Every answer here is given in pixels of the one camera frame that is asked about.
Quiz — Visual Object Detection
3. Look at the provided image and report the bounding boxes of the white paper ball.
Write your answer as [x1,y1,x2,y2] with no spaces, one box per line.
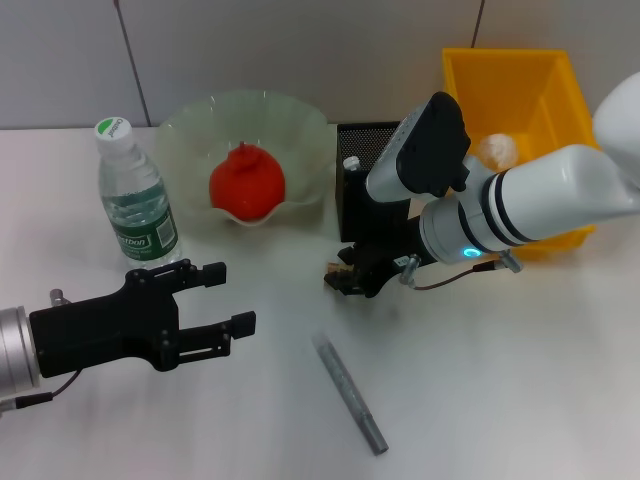
[472,132,519,171]

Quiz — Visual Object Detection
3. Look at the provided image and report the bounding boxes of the clear green-label water bottle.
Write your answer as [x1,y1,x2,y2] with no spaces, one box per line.
[93,115,182,274]

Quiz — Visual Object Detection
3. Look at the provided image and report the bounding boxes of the grey marker pen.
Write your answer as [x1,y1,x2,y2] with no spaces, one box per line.
[310,332,391,457]

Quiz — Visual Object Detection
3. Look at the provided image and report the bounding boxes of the pale green wavy glass plate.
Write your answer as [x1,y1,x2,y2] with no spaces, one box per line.
[152,88,337,232]

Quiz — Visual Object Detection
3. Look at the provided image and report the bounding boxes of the left gripper cable with plugs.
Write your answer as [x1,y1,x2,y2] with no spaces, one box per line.
[0,287,84,410]

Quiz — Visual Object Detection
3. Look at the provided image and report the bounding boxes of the red-orange toy orange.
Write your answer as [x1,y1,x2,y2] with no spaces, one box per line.
[208,141,288,224]

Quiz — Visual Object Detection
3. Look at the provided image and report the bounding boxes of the black mesh pen holder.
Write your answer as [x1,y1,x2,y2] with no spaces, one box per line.
[335,120,417,244]

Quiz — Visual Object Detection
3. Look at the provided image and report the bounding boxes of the small beige eraser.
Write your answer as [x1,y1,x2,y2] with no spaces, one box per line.
[323,260,354,282]

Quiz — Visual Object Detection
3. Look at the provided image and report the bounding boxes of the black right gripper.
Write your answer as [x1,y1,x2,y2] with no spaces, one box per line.
[324,214,437,299]

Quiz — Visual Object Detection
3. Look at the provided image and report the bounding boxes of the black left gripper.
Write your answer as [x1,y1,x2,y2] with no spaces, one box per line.
[27,257,258,380]

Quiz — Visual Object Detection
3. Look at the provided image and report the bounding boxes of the gripper cable with plugs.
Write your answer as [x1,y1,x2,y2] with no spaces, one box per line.
[398,248,524,294]
[0,287,84,410]

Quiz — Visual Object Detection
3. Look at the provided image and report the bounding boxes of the right gripper cable with plugs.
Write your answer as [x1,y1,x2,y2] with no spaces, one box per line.
[398,248,524,294]

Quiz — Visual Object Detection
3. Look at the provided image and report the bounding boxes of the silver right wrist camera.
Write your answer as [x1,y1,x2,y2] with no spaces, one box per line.
[364,90,473,204]

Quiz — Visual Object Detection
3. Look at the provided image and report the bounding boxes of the yellow plastic storage bin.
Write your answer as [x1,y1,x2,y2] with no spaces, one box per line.
[442,47,599,262]

